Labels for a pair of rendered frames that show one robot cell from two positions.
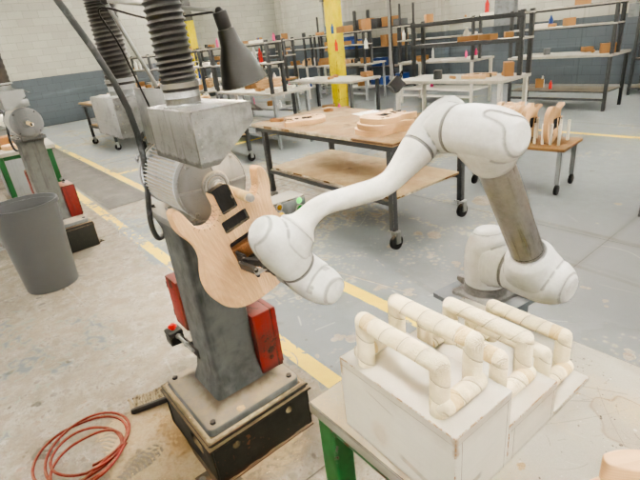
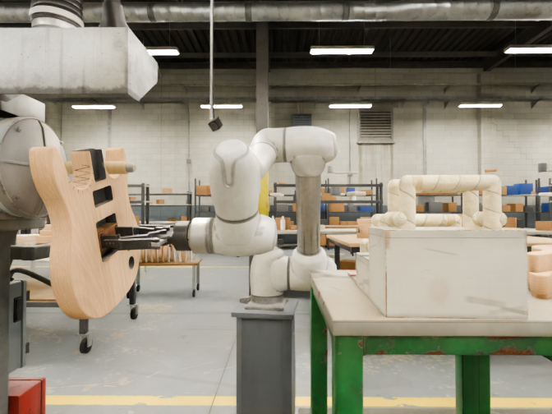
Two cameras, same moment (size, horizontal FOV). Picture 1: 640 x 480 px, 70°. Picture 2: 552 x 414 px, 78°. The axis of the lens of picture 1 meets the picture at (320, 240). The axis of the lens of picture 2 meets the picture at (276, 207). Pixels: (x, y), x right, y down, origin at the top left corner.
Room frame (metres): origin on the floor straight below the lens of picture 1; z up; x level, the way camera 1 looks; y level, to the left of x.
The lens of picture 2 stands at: (0.47, 0.65, 1.13)
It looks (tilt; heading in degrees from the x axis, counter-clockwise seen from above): 1 degrees up; 307
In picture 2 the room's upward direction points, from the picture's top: straight up
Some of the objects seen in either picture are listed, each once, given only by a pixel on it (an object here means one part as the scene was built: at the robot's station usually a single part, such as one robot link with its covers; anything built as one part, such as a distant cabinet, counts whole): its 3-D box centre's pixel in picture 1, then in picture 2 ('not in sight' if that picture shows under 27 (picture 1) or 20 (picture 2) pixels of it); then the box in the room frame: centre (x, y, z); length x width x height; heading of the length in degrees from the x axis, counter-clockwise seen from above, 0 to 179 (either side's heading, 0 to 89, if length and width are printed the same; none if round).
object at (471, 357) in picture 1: (471, 364); (470, 206); (0.59, -0.22, 1.15); 0.03 x 0.03 x 0.09
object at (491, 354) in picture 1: (459, 337); (420, 220); (0.70, -0.24, 1.12); 0.20 x 0.03 x 0.03; 35
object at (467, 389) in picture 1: (462, 392); (485, 218); (0.56, -0.20, 1.12); 0.11 x 0.03 x 0.03; 126
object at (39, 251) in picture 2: not in sight; (50, 250); (1.67, 0.24, 1.02); 0.19 x 0.04 x 0.04; 127
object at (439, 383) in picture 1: (439, 389); (491, 205); (0.54, -0.16, 1.15); 0.03 x 0.03 x 0.09
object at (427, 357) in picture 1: (398, 340); (448, 182); (0.61, -0.11, 1.20); 0.20 x 0.03 x 0.03; 35
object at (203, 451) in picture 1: (237, 404); not in sight; (1.68, 0.48, 0.12); 0.61 x 0.51 x 0.25; 127
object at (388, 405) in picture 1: (420, 409); (439, 268); (0.64, -0.15, 1.02); 0.27 x 0.15 x 0.17; 36
